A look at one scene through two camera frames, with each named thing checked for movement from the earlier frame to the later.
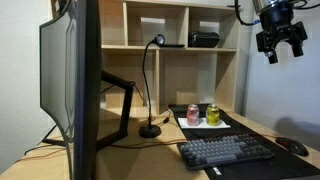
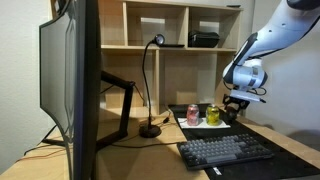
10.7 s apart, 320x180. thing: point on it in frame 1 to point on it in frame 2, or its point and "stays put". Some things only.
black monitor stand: x=107 y=138 stays put
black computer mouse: x=292 y=146 to x=230 y=114
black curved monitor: x=70 y=64 stays put
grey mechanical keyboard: x=222 y=150 stays put
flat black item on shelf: x=171 y=45 stays put
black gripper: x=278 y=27 to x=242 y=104
